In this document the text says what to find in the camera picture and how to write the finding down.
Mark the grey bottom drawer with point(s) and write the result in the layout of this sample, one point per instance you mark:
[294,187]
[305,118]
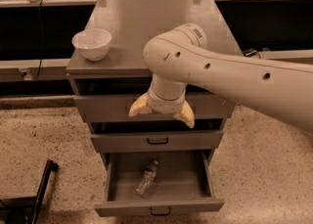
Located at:
[182,185]

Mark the grey drawer cabinet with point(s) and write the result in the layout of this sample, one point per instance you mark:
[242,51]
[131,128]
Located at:
[133,23]

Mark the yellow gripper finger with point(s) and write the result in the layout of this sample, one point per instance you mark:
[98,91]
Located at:
[140,106]
[186,115]

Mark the black power adapter with cable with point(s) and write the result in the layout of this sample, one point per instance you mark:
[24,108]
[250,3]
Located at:
[251,53]

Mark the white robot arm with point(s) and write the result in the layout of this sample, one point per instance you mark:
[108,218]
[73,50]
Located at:
[178,58]

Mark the grey middle drawer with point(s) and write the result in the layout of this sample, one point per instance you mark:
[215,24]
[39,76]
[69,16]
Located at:
[152,136]

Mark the wall power outlet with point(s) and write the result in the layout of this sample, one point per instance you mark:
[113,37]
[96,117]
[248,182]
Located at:
[26,74]

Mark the white bowl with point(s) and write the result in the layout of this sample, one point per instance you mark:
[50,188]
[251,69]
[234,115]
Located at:
[92,44]

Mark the clear plastic water bottle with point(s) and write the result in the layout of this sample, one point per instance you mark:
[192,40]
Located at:
[149,175]

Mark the black stand leg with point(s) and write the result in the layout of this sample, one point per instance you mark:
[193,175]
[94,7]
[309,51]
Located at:
[26,210]

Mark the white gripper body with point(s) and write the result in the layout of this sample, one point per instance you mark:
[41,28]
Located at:
[165,105]

